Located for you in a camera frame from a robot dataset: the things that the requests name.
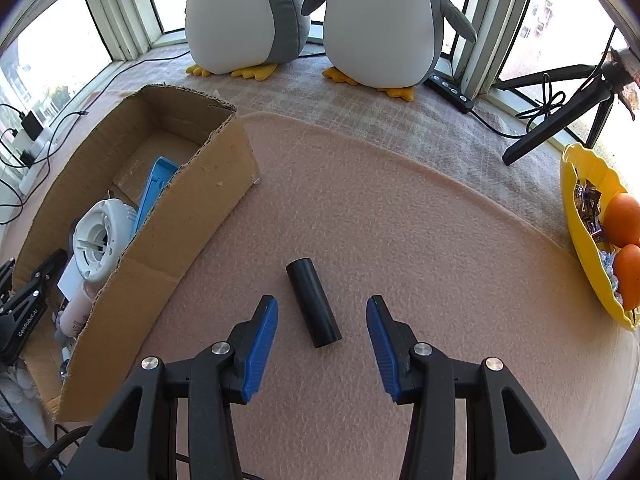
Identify white sleeve forearm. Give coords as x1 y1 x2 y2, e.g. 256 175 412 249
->
1 364 51 448

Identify white rectangular box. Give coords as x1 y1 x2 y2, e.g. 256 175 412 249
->
58 256 84 301

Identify open cardboard box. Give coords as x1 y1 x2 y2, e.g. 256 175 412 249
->
8 84 259 422

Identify large penguin plush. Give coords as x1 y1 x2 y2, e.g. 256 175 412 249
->
184 0 310 81

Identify orange fruit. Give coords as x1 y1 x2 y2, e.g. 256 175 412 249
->
613 244 640 311
602 193 640 248

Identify light blue holder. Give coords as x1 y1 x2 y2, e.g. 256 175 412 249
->
132 156 179 235

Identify small penguin plush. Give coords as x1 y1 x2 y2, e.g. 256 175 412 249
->
303 0 477 102

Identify yellow fruit bowl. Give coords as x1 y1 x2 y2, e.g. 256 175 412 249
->
560 143 639 332

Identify black tripod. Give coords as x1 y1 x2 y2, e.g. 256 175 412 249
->
492 44 639 166

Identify black charger adapter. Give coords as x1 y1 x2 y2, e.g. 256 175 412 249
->
21 110 43 141

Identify pink white bottle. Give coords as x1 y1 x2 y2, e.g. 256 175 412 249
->
58 282 99 338

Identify white round plastic device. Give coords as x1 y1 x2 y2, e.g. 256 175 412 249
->
73 198 137 285

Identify pink carpet mat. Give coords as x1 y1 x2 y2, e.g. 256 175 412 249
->
74 61 639 479

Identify white power strip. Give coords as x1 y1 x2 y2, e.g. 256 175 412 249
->
18 126 53 197

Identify black cylinder tube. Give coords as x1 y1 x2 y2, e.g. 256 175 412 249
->
286 258 342 348

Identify black cable on carpet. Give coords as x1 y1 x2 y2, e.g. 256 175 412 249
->
0 49 191 226

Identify wrapped candies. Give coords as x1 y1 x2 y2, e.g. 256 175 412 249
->
574 179 620 294

